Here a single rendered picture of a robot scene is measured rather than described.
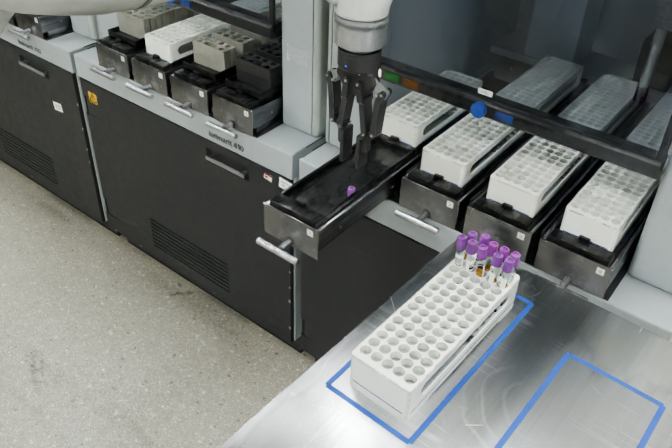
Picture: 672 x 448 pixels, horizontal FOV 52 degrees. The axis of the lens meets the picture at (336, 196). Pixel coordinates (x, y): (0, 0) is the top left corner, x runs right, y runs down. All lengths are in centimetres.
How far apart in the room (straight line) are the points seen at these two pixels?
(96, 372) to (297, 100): 101
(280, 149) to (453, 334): 77
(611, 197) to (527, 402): 51
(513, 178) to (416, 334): 47
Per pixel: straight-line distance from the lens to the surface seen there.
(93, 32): 224
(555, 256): 133
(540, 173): 140
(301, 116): 167
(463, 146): 144
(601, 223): 130
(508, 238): 136
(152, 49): 192
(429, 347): 98
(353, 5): 113
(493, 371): 105
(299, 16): 157
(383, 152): 150
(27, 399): 216
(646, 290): 140
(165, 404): 205
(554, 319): 115
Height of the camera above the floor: 160
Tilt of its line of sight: 36 degrees down
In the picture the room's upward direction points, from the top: 2 degrees clockwise
